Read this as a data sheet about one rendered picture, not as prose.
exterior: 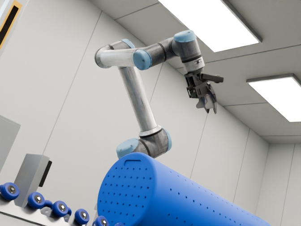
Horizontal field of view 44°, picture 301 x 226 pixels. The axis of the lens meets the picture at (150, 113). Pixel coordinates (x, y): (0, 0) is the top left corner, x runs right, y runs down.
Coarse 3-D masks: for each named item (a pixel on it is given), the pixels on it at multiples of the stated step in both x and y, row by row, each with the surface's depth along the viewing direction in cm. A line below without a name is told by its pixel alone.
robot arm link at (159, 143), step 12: (120, 48) 216; (120, 72) 222; (132, 72) 220; (132, 84) 221; (132, 96) 223; (144, 96) 224; (144, 108) 224; (144, 120) 226; (144, 132) 228; (156, 132) 227; (156, 144) 227; (168, 144) 231; (156, 156) 230
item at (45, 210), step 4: (44, 208) 117; (48, 208) 117; (40, 212) 117; (44, 212) 118; (48, 212) 118; (48, 216) 119; (64, 216) 122; (68, 216) 122; (64, 220) 123; (68, 220) 123
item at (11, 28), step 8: (8, 0) 135; (16, 0) 136; (24, 0) 138; (8, 8) 134; (16, 8) 136; (24, 8) 138; (0, 16) 132; (8, 16) 133; (16, 16) 135; (0, 24) 131; (8, 24) 133; (16, 24) 135; (0, 32) 131; (8, 32) 133; (0, 40) 131; (8, 40) 133; (0, 48) 131; (0, 56) 131
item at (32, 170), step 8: (24, 160) 108; (32, 160) 105; (40, 160) 102; (48, 160) 104; (24, 168) 106; (32, 168) 103; (40, 168) 102; (48, 168) 104; (24, 176) 104; (32, 176) 101; (40, 176) 102; (16, 184) 105; (24, 184) 102; (32, 184) 100; (40, 184) 102; (24, 192) 100; (16, 200) 101; (24, 200) 98
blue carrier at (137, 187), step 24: (120, 168) 135; (144, 168) 126; (168, 168) 133; (120, 192) 129; (144, 192) 121; (168, 192) 123; (192, 192) 134; (120, 216) 124; (144, 216) 118; (168, 216) 123; (192, 216) 131; (216, 216) 141; (240, 216) 155
